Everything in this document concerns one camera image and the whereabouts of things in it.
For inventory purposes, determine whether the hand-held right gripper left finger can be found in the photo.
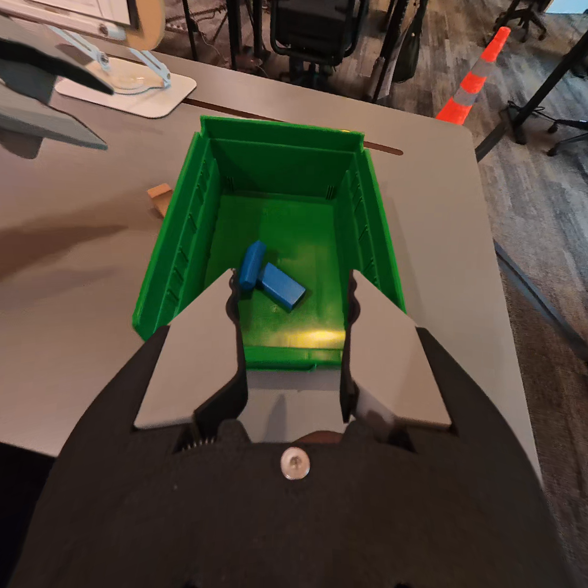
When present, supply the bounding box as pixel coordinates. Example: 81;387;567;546
133;269;250;430

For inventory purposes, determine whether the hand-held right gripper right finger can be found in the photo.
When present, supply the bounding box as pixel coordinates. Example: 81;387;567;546
340;269;453;444

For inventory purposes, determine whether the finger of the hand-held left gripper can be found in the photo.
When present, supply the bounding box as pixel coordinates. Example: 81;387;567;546
0;59;109;160
0;16;115;97

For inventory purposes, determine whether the blue rectangular block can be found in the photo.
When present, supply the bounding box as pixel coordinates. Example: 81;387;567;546
238;240;268;291
257;263;307;313

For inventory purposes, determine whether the tan wooden block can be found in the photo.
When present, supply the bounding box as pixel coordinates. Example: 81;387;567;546
147;183;174;219

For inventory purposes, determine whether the green plastic bin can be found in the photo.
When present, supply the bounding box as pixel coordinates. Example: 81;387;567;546
132;115;407;373

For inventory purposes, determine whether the wooden backing board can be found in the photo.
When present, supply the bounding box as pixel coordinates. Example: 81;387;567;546
124;0;166;51

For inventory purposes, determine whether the white document stand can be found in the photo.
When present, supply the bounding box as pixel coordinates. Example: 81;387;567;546
0;0;198;119

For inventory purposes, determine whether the person's dark clothing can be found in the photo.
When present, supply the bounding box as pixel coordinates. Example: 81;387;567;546
0;443;56;588

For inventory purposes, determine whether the orange traffic cone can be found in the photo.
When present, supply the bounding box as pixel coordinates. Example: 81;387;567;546
435;26;512;127

